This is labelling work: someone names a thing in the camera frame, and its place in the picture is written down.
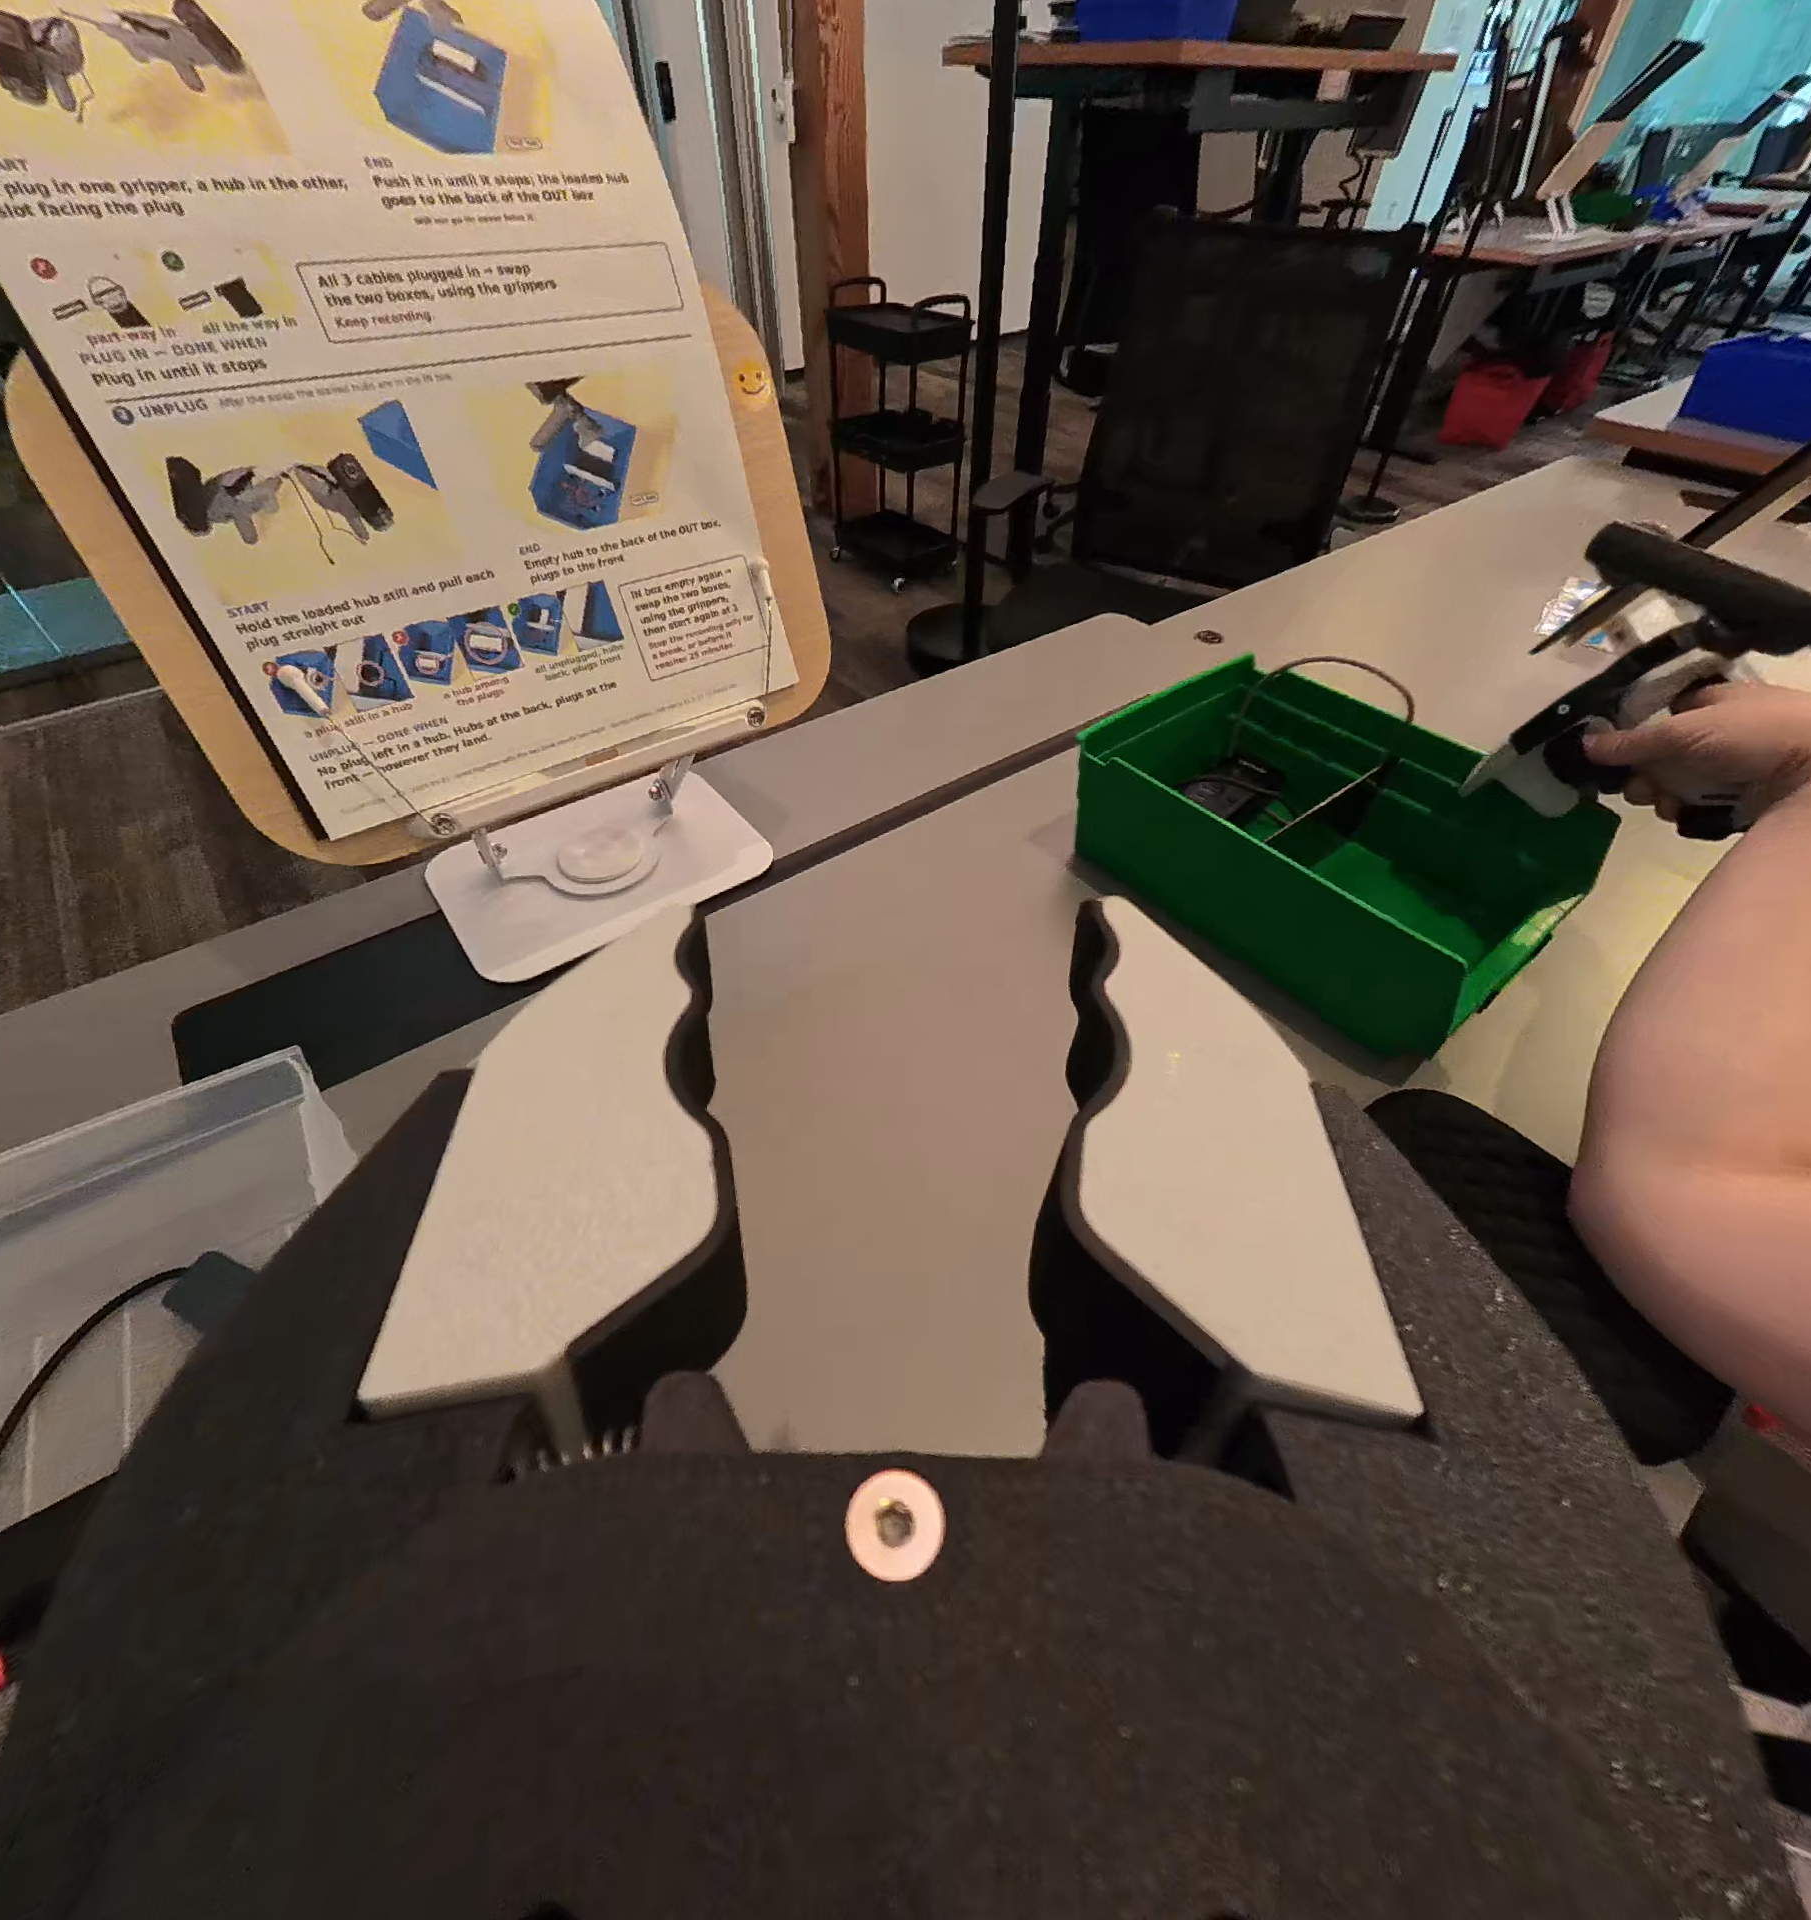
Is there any black office chair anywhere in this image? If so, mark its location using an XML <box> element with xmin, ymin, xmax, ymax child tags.
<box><xmin>905</xmin><ymin>209</ymin><xmax>1422</xmax><ymax>678</ymax></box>

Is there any person's right forearm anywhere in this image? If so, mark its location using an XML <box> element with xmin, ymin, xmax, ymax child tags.
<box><xmin>1566</xmin><ymin>703</ymin><xmax>1811</xmax><ymax>1469</ymax></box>

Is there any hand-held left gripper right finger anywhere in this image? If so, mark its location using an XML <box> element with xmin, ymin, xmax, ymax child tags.
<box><xmin>1027</xmin><ymin>893</ymin><xmax>1428</xmax><ymax>1454</ymax></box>

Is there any white board stand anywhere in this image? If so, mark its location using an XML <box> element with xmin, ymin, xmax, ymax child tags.
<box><xmin>347</xmin><ymin>695</ymin><xmax>775</xmax><ymax>986</ymax></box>

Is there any wooden pillar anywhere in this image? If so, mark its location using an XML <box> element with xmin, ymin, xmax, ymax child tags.
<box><xmin>789</xmin><ymin>0</ymin><xmax>877</xmax><ymax>511</ymax></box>

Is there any braided grey usb cable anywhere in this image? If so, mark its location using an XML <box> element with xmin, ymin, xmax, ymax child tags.
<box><xmin>1230</xmin><ymin>653</ymin><xmax>1418</xmax><ymax>849</ymax></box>

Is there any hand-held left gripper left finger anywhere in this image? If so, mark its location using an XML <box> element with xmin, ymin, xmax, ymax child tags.
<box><xmin>353</xmin><ymin>906</ymin><xmax>757</xmax><ymax>1468</ymax></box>

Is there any black elbow cushion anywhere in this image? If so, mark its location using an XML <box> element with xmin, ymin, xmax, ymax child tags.
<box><xmin>1366</xmin><ymin>1086</ymin><xmax>1734</xmax><ymax>1469</ymax></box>

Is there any instruction poster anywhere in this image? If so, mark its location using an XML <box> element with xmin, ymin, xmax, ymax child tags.
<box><xmin>0</xmin><ymin>0</ymin><xmax>801</xmax><ymax>842</ymax></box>

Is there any black floor pole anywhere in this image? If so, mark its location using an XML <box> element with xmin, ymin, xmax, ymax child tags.
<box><xmin>961</xmin><ymin>0</ymin><xmax>1023</xmax><ymax>661</ymax></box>

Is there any wooden standing desk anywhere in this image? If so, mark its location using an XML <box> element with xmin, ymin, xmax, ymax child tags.
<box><xmin>941</xmin><ymin>35</ymin><xmax>1460</xmax><ymax>498</ymax></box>

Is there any person's right hand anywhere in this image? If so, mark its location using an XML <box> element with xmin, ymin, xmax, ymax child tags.
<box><xmin>1578</xmin><ymin>678</ymin><xmax>1806</xmax><ymax>842</ymax></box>

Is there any green plastic bin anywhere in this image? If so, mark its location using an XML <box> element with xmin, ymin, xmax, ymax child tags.
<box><xmin>1073</xmin><ymin>652</ymin><xmax>1620</xmax><ymax>1059</ymax></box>

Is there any black slanted board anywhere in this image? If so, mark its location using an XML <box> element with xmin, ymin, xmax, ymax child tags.
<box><xmin>1684</xmin><ymin>423</ymin><xmax>1811</xmax><ymax>546</ymax></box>

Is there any blue plastic bin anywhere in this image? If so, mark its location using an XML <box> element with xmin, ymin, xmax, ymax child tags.
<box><xmin>1077</xmin><ymin>0</ymin><xmax>1238</xmax><ymax>43</ymax></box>
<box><xmin>1684</xmin><ymin>332</ymin><xmax>1811</xmax><ymax>444</ymax></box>

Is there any black hub tail cable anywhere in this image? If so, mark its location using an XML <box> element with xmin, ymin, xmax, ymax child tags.
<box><xmin>0</xmin><ymin>1265</ymin><xmax>201</xmax><ymax>1553</ymax></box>

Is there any clear plastic box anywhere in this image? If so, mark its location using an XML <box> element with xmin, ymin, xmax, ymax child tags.
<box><xmin>0</xmin><ymin>1043</ymin><xmax>355</xmax><ymax>1562</ymax></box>

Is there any black utility cart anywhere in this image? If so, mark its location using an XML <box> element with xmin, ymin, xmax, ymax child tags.
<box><xmin>823</xmin><ymin>273</ymin><xmax>975</xmax><ymax>593</ymax></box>

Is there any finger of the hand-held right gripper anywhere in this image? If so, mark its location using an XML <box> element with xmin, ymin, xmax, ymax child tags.
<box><xmin>1458</xmin><ymin>691</ymin><xmax>1622</xmax><ymax>821</ymax></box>
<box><xmin>1530</xmin><ymin>587</ymin><xmax>1692</xmax><ymax>661</ymax></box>

